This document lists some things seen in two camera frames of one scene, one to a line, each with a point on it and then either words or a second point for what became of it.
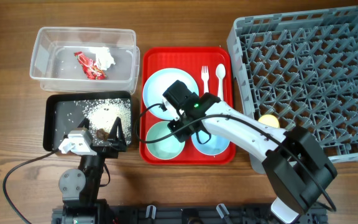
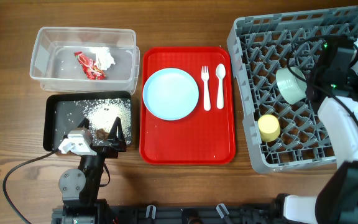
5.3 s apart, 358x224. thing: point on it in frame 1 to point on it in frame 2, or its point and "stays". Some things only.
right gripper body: (183, 134) to (337, 79)
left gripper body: (110, 152) stays
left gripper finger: (113, 135) stays
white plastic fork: (205, 76) stays
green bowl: (167, 149) to (291, 88)
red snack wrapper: (89, 66) stays
